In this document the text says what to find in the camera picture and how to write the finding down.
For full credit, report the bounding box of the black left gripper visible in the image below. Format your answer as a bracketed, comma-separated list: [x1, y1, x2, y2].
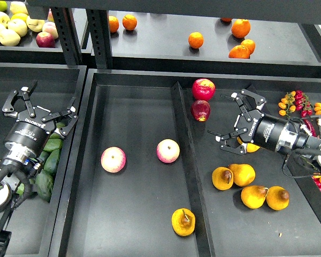
[2, 80, 78, 157]

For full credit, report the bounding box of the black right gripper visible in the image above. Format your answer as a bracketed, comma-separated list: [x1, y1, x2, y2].
[207, 89, 297, 155]

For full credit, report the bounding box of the dark green avocado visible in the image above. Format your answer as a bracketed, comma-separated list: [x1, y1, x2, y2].
[44, 149, 61, 176]

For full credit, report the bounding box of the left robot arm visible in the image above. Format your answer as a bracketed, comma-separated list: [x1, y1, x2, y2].
[0, 81, 78, 256]

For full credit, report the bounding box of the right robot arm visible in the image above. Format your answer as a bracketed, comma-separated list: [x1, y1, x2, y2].
[209, 89, 321, 172]

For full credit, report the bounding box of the yellow pear with brown end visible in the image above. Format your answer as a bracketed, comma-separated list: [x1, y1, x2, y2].
[212, 167, 234, 191]

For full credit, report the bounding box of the green avocado middle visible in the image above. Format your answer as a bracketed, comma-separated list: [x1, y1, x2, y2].
[35, 170, 54, 202]

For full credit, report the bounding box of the bright red apple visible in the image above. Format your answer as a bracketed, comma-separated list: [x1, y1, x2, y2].
[192, 78, 216, 101]

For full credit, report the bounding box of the cherry tomato cluster upper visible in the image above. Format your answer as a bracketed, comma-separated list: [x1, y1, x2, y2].
[278, 90, 313, 118]

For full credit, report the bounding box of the dark red apple on shelf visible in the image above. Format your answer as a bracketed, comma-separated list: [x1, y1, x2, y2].
[36, 32, 55, 48]

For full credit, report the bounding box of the red chili pepper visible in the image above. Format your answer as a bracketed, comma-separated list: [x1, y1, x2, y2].
[303, 119, 316, 137]

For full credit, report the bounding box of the orange front right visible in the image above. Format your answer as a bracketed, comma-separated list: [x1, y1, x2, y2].
[228, 45, 250, 59]

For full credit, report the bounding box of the yellow apple front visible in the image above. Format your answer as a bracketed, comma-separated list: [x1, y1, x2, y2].
[0, 29, 20, 47]

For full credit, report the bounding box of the orange behind right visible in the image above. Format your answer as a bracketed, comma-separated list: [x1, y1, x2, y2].
[241, 39, 256, 55]

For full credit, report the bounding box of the pink apple right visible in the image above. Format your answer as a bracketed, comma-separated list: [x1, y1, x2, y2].
[156, 139, 180, 163]

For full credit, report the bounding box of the pink apple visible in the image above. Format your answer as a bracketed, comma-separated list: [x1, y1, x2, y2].
[156, 139, 180, 163]
[101, 147, 126, 173]

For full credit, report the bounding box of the pink apple left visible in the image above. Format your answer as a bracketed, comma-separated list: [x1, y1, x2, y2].
[101, 147, 126, 173]

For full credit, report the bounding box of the large orange upper right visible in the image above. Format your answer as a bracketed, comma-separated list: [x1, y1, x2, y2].
[231, 19, 251, 39]

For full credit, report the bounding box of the orange middle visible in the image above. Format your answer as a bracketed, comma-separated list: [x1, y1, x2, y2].
[188, 32, 204, 49]

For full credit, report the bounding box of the orange far left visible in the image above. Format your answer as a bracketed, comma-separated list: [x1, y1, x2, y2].
[109, 16, 119, 33]

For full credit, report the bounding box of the black centre tray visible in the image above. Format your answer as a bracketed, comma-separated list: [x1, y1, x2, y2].
[49, 69, 321, 256]

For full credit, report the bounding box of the black tray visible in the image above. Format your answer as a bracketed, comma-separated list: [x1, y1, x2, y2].
[0, 63, 86, 256]
[49, 69, 321, 256]

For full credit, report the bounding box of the black left tray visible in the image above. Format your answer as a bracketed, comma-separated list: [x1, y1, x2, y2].
[0, 63, 86, 256]

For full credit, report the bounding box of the black shelf post left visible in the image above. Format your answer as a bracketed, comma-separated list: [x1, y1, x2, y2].
[51, 7, 82, 65]

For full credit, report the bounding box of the black shelf post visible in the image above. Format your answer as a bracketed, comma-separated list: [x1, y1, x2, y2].
[86, 9, 113, 70]
[51, 7, 82, 65]

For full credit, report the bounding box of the black shelf post right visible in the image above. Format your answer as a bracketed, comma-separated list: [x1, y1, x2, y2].
[86, 9, 113, 70]

